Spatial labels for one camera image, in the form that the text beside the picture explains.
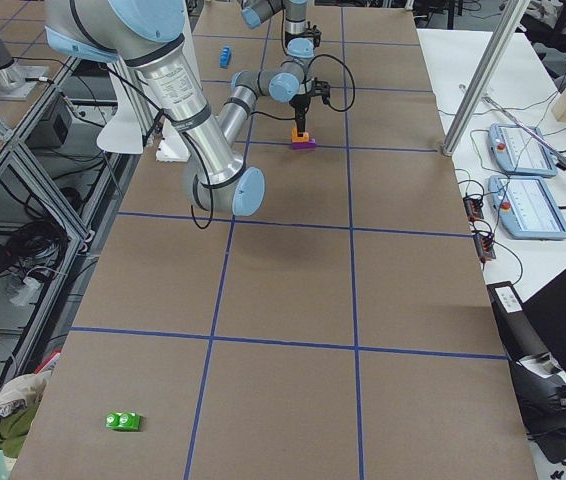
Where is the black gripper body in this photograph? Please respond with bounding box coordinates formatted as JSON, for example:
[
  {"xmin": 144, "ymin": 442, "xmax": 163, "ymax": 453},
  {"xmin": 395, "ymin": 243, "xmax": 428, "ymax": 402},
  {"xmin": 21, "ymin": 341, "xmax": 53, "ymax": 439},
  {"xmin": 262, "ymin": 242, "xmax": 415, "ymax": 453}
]
[
  {"xmin": 289, "ymin": 79, "xmax": 331, "ymax": 116},
  {"xmin": 282, "ymin": 22, "xmax": 322, "ymax": 50}
]

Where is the orange trapezoid block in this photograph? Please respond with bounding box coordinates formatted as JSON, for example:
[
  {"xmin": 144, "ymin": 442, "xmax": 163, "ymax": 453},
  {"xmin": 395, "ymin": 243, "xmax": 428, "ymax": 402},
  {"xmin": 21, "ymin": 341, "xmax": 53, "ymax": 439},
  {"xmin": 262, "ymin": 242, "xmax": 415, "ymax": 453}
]
[{"xmin": 291, "ymin": 127, "xmax": 311, "ymax": 144}]

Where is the purple trapezoid block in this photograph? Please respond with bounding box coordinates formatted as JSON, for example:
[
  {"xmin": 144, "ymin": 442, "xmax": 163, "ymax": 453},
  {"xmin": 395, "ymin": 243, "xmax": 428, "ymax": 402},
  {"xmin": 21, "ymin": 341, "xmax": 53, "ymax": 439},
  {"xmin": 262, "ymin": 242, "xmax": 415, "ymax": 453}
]
[{"xmin": 290, "ymin": 138, "xmax": 316, "ymax": 150}]

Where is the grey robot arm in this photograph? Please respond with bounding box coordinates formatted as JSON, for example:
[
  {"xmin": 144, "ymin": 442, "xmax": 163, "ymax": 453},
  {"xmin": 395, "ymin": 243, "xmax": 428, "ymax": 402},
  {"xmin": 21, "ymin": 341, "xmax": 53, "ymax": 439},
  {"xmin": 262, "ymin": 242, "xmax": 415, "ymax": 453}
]
[
  {"xmin": 46, "ymin": 0, "xmax": 329, "ymax": 216},
  {"xmin": 239, "ymin": 0, "xmax": 322, "ymax": 49}
]

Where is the long blue studded block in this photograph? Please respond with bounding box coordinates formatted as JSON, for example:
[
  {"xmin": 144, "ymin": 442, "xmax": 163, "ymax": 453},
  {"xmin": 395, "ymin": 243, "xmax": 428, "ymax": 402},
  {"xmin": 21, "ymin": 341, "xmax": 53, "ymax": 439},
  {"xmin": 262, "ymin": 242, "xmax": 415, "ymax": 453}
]
[{"xmin": 219, "ymin": 45, "xmax": 232, "ymax": 69}]

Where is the far orange relay board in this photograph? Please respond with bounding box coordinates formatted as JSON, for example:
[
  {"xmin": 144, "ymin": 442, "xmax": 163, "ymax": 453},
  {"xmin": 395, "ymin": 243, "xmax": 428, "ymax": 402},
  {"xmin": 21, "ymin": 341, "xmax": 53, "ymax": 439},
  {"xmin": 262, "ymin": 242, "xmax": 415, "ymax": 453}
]
[{"xmin": 463, "ymin": 196, "xmax": 484, "ymax": 222}]

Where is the orange relay board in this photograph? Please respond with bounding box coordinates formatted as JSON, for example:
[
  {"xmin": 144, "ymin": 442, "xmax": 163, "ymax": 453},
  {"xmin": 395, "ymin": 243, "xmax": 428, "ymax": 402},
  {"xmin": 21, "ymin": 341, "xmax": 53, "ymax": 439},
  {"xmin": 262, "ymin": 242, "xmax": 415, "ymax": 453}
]
[
  {"xmin": 463, "ymin": 196, "xmax": 484, "ymax": 222},
  {"xmin": 473, "ymin": 231, "xmax": 496, "ymax": 263}
]

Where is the near orange relay board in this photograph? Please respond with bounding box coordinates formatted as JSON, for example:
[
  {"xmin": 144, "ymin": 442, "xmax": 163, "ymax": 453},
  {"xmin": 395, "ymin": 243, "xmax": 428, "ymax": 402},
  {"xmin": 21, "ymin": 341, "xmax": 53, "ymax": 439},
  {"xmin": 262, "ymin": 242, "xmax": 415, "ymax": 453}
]
[{"xmin": 473, "ymin": 231, "xmax": 496, "ymax": 263}]

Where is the far teach pendant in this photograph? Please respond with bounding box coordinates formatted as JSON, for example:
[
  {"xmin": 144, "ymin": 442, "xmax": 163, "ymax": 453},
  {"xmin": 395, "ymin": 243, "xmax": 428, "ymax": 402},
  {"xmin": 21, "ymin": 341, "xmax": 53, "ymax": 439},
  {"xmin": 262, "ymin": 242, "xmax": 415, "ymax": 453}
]
[{"xmin": 488, "ymin": 123, "xmax": 557, "ymax": 178}]

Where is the teach pendant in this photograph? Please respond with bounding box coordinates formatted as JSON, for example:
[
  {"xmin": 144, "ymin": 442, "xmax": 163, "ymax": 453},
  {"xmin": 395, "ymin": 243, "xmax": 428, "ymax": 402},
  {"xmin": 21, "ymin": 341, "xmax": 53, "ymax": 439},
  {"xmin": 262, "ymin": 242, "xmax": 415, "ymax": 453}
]
[
  {"xmin": 487, "ymin": 175, "xmax": 566, "ymax": 241},
  {"xmin": 488, "ymin": 123, "xmax": 557, "ymax": 178}
]

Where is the near teach pendant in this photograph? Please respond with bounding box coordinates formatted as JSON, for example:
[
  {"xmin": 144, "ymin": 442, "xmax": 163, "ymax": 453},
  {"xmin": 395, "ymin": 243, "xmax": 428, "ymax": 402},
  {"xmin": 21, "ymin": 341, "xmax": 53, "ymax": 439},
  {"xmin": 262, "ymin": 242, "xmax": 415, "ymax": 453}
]
[{"xmin": 487, "ymin": 175, "xmax": 566, "ymax": 241}]

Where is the white remote control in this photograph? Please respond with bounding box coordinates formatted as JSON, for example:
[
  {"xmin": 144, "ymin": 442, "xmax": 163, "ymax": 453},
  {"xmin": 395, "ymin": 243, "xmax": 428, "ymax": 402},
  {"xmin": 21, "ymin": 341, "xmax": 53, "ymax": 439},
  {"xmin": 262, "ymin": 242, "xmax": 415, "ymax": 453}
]
[{"xmin": 495, "ymin": 286, "xmax": 522, "ymax": 313}]

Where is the green two-stud block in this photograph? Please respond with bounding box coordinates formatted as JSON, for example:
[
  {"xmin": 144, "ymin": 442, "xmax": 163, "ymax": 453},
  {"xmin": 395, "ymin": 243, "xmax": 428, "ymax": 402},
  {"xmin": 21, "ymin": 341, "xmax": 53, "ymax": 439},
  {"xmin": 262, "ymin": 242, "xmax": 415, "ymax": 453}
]
[{"xmin": 105, "ymin": 411, "xmax": 142, "ymax": 432}]

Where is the crumpled cloth pile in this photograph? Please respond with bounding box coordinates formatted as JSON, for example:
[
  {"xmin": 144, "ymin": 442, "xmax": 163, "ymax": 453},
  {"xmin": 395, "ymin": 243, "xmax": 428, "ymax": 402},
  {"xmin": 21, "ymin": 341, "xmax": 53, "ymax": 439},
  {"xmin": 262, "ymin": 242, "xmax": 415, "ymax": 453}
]
[{"xmin": 0, "ymin": 371, "xmax": 52, "ymax": 459}]

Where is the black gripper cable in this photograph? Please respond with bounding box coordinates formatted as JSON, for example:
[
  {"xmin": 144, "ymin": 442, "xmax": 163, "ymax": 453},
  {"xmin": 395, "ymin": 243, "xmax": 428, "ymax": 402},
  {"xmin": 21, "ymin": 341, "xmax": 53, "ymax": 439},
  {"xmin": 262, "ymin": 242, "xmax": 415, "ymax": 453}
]
[{"xmin": 307, "ymin": 53, "xmax": 355, "ymax": 112}]

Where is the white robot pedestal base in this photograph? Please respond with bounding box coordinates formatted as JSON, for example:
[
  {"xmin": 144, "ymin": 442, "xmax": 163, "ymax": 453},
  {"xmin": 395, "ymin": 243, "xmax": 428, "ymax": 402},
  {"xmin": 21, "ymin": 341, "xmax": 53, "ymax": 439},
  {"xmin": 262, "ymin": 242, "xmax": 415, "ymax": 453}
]
[{"xmin": 156, "ymin": 120, "xmax": 190, "ymax": 162}]

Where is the aluminium frame post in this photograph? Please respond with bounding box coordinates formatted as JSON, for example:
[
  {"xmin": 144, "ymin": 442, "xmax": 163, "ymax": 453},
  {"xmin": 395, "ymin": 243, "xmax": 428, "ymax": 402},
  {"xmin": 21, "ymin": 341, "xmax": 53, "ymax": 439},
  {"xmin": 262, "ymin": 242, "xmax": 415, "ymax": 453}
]
[{"xmin": 441, "ymin": 0, "xmax": 529, "ymax": 157}]

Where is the green handled grabber tool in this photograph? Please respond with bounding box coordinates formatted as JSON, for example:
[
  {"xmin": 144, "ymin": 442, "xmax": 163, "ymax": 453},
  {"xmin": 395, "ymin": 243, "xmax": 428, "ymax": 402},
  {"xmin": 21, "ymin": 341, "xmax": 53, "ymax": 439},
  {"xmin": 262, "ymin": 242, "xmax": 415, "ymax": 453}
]
[{"xmin": 481, "ymin": 94, "xmax": 566, "ymax": 170}]

